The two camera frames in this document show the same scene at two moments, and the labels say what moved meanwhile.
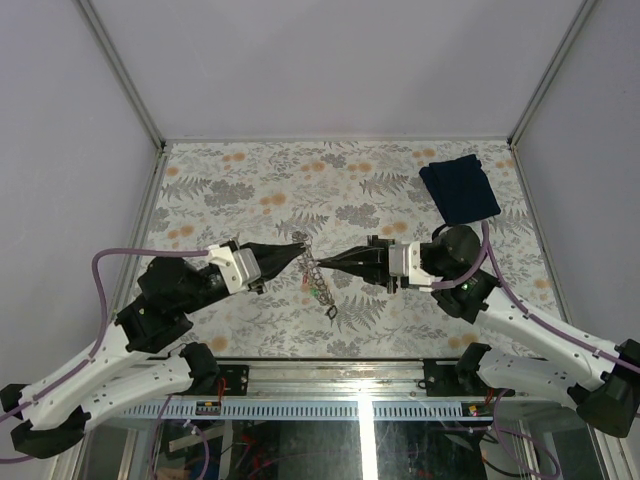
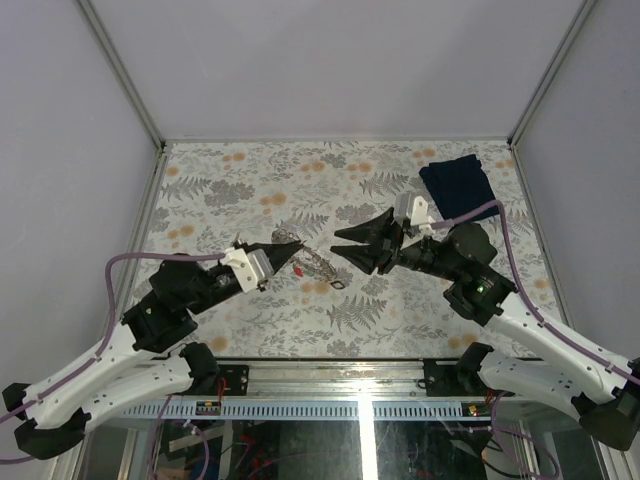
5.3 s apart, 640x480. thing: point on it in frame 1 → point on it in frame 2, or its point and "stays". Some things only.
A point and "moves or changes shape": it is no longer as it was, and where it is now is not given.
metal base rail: (343, 379) stays
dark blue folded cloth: (461, 189) stays
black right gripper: (369, 262) → (383, 243)
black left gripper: (272, 259) stays
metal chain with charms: (314, 275) moves or changes shape
